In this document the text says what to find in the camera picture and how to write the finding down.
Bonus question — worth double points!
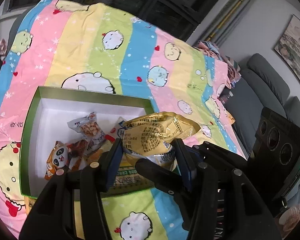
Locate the red snack packet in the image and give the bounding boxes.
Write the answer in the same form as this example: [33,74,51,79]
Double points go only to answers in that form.
[105,127,117,144]

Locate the soda cracker packet yellow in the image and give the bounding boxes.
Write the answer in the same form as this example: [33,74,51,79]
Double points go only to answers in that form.
[111,166,153,193]

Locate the panda orange snack bag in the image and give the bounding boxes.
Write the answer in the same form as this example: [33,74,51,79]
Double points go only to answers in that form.
[44,140,88,180]

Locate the peanut snack clear packet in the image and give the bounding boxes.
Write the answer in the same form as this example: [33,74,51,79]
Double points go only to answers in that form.
[67,112,106,155]

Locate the golden yellow snack bag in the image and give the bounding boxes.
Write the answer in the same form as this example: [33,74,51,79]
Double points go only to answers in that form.
[122,111,201,170]

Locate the white blue biscuit packet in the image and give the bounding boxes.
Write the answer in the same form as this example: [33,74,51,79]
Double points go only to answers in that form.
[112,116,127,139]

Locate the orange pastry packet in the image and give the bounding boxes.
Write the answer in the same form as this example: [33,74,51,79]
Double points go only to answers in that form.
[24,196,37,215]

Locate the person's right hand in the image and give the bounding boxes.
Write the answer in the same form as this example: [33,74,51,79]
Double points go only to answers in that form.
[279,204,300,232]

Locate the green cardboard box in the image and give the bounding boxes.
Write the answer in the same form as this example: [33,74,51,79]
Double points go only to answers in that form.
[19,86,154,198]

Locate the grey sofa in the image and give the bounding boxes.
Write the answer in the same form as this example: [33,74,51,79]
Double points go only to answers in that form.
[225,53,300,207]

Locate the crumpled clothes on bed edge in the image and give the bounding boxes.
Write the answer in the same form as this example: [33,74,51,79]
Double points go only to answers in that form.
[194,40,241,89]

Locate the striped cartoon bedsheet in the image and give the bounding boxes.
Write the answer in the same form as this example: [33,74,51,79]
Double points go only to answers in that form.
[0,0,243,237]

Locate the framed wall painting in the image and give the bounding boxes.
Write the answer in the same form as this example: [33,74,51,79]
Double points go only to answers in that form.
[274,14,300,83]

